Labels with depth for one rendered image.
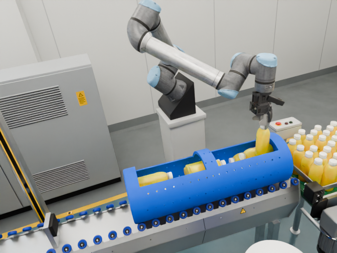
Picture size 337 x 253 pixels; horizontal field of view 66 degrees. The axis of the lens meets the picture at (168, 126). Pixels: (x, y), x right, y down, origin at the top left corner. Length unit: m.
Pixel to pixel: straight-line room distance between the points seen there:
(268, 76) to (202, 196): 0.65
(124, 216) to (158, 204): 0.32
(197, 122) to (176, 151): 0.29
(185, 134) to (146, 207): 0.93
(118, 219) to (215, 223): 0.54
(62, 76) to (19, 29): 1.09
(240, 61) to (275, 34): 3.73
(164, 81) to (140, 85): 2.16
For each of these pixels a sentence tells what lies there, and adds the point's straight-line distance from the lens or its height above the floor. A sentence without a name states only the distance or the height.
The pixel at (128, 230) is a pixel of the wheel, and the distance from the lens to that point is 1.42.
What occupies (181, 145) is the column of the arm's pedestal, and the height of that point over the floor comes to 0.87.
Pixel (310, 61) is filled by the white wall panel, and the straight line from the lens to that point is 5.78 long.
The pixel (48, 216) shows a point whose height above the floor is 1.08.
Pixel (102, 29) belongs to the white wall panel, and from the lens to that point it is 3.79.
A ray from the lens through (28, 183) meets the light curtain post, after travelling 1.73.
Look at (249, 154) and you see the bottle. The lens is 1.55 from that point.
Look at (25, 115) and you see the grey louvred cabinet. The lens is 2.70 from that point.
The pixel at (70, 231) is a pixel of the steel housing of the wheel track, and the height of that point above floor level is 0.93.
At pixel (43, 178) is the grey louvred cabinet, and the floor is 0.38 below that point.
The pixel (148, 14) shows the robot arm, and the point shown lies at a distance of 1.42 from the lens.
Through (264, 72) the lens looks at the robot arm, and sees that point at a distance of 1.26.
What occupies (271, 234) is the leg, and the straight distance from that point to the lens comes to 1.96.
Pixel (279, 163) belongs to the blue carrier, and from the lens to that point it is 1.47.
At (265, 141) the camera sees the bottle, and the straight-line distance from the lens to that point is 1.45.
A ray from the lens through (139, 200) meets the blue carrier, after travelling 1.27.
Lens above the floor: 2.05
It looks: 30 degrees down
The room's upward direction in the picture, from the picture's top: 7 degrees counter-clockwise
